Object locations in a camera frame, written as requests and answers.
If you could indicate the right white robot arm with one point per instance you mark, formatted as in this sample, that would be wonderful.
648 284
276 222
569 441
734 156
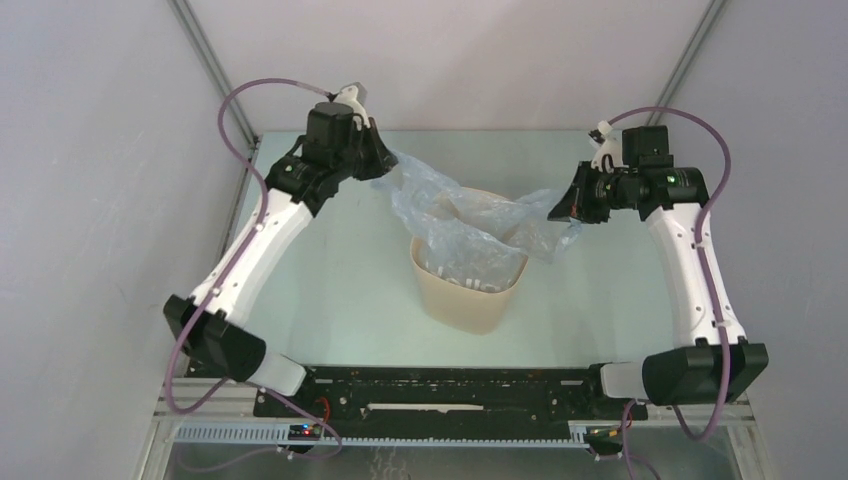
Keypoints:
712 358

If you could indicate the blue plastic trash bag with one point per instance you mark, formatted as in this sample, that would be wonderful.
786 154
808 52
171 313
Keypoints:
413 184

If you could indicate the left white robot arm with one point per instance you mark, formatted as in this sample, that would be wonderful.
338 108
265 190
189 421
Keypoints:
211 321

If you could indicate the beige trash bin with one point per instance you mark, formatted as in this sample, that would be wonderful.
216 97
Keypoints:
464 305

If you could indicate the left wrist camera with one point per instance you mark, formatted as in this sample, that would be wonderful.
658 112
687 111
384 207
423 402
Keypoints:
354 95

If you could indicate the left metal frame post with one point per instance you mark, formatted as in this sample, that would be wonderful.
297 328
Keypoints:
191 25

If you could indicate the right metal frame post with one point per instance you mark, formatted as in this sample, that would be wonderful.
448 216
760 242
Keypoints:
705 26

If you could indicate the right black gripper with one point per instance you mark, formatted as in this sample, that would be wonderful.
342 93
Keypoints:
570 207

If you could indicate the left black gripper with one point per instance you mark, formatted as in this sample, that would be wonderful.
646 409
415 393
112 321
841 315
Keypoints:
383 160

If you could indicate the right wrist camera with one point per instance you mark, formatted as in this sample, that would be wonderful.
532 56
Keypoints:
608 155

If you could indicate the metal frame post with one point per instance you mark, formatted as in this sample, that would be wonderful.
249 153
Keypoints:
705 26
191 25

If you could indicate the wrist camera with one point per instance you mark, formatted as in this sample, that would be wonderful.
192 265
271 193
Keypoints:
608 155
354 95

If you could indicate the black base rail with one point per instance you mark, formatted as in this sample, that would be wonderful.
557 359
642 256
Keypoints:
475 403

